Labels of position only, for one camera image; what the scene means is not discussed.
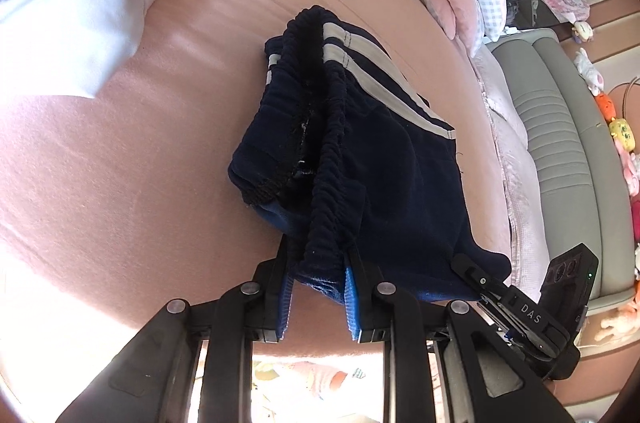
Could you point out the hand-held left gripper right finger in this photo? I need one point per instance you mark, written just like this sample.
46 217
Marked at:
351 303

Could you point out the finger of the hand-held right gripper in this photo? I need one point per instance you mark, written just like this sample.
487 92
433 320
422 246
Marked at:
477 280

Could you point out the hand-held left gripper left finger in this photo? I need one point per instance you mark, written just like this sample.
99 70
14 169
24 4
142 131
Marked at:
286 308

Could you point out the navy shorts with white stripes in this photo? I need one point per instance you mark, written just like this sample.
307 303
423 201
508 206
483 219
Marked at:
400 183

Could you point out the person's pajama leg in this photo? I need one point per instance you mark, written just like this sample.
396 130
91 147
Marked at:
320 378

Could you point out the white pillow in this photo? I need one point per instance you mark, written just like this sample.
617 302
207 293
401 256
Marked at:
525 213
500 93

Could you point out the grey padded headboard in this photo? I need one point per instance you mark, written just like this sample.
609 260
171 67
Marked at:
565 143

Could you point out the yellow plush toy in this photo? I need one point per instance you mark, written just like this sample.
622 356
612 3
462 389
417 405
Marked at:
622 133

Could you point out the pink bed sheet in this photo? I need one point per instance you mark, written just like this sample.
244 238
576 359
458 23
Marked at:
150 153

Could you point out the small orange plush toy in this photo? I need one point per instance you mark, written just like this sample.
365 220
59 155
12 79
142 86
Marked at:
605 105

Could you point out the white rabbit plush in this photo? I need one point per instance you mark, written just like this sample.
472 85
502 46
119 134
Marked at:
589 73

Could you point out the small plush doll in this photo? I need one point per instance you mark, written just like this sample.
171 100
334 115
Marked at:
582 32

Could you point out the white garment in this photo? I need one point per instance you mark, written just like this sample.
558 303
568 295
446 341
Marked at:
60 33

